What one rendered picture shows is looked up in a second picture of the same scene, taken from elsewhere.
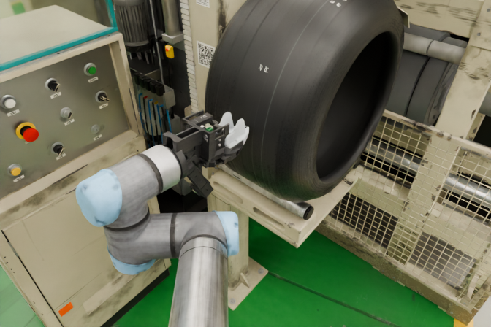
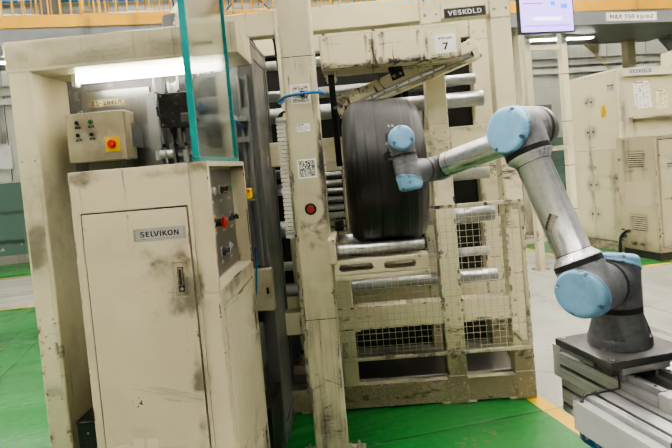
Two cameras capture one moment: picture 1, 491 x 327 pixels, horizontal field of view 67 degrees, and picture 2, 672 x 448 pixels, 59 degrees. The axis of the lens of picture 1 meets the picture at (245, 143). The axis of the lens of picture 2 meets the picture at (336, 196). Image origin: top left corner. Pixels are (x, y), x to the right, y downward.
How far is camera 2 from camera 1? 1.78 m
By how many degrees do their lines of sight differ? 50
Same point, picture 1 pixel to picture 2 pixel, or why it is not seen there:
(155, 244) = (425, 163)
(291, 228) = (421, 256)
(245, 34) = (367, 117)
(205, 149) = not seen: hidden behind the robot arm
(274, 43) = (388, 115)
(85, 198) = (402, 130)
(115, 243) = (411, 162)
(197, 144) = not seen: hidden behind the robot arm
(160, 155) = not seen: hidden behind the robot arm
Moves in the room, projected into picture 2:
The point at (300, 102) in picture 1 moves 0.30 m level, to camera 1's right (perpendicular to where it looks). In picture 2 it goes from (418, 134) to (470, 131)
